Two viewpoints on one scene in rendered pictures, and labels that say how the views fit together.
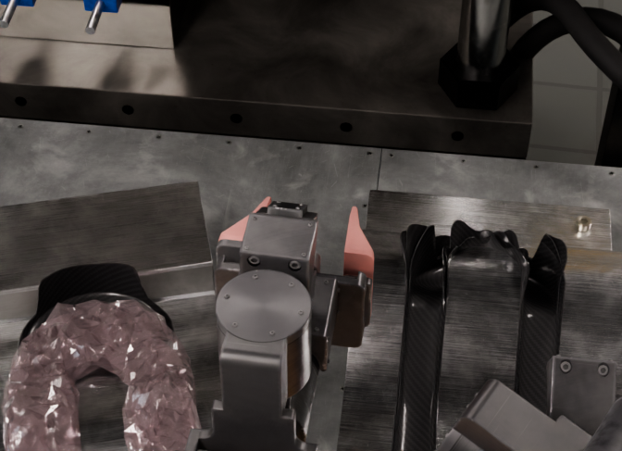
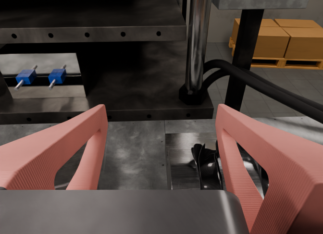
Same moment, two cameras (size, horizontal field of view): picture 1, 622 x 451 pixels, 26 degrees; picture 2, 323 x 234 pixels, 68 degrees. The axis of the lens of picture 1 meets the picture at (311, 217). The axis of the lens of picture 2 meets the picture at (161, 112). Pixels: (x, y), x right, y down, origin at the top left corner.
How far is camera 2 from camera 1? 0.86 m
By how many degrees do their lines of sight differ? 12
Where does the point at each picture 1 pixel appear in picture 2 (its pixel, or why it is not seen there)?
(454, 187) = (194, 130)
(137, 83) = (72, 108)
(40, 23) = (36, 92)
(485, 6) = (195, 65)
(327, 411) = not seen: outside the picture
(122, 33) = (67, 92)
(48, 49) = (40, 101)
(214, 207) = not seen: hidden behind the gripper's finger
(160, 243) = (66, 168)
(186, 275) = not seen: hidden behind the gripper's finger
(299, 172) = (134, 131)
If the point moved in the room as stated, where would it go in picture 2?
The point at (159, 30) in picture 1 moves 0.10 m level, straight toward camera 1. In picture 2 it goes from (80, 90) to (80, 104)
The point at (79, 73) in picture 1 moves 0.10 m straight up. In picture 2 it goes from (50, 107) to (42, 82)
